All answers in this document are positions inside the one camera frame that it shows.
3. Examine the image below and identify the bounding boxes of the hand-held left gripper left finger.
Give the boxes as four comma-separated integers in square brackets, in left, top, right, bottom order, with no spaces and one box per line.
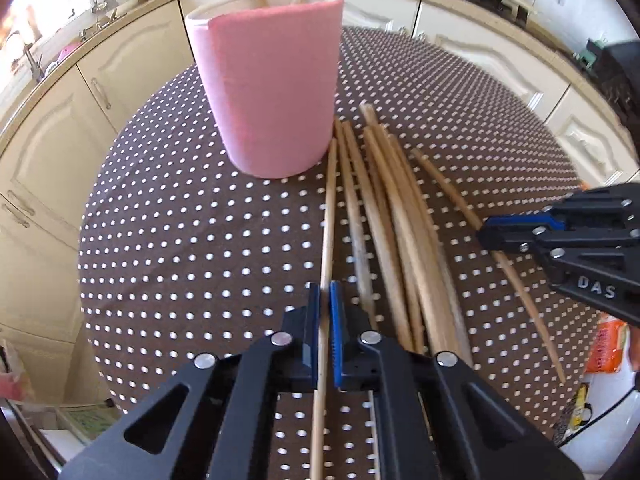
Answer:
[60,282,321,480]

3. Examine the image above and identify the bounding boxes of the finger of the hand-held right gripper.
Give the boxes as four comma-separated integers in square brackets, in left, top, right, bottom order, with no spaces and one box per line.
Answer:
[476,225,640,328]
[482,182,640,233]

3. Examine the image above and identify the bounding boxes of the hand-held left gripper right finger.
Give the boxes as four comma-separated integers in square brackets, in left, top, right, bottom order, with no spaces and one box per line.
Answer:
[329,282,584,480]

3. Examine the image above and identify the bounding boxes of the pile of wooden chopsticks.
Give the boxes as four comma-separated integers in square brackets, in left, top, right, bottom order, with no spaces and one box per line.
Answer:
[334,102,476,361]

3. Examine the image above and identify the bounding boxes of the pink cup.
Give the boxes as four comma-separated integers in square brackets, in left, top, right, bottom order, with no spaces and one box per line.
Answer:
[185,0,345,180]

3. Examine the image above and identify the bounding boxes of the orange snack packet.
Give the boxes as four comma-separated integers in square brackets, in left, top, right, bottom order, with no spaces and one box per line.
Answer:
[585,316,632,376]

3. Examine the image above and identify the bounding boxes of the brown polka dot tablecloth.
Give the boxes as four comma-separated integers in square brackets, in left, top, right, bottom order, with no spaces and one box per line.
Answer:
[77,25,613,480]

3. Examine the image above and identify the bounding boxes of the green paper box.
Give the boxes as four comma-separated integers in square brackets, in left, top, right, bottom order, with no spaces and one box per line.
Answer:
[54,402,122,447]

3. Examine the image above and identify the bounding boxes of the cream lower kitchen cabinets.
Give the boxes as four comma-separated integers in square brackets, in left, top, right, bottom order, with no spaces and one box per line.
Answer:
[0,0,640,406]

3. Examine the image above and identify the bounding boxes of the metal sink faucet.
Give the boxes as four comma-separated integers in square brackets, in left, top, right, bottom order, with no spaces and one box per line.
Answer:
[19,30,47,82]

